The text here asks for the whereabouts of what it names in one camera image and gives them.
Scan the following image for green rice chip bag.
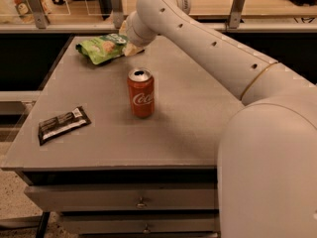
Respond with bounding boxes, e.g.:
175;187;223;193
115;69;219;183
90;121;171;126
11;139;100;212
75;34;128;64

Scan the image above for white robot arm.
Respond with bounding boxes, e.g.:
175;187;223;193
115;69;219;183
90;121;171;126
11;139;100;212
127;0;317;238

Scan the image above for red coke can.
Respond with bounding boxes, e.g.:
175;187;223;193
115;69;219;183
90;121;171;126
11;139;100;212
127;67;155;118

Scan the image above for black snack bar wrapper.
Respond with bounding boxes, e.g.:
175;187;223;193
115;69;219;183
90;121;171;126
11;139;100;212
38;106;91;146

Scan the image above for upper grey drawer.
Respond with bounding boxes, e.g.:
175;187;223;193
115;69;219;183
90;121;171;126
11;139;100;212
25;183;218;212

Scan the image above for grey drawer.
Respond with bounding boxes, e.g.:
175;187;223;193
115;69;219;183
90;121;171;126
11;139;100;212
60;213;220;234
25;183;218;212

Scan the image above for lower grey drawer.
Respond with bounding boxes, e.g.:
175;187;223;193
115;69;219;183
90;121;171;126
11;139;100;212
60;213;220;234

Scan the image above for middle metal bracket post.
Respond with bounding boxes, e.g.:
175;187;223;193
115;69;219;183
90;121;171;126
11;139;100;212
111;0;124;29

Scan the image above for metal bracket post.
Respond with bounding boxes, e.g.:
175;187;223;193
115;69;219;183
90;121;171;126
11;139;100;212
111;0;124;29
28;0;49;29
227;0;246;29

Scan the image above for left metal bracket post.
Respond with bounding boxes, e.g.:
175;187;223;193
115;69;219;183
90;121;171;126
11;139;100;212
28;0;49;29

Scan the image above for right metal bracket post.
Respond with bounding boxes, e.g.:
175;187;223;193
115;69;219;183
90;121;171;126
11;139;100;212
227;0;246;29

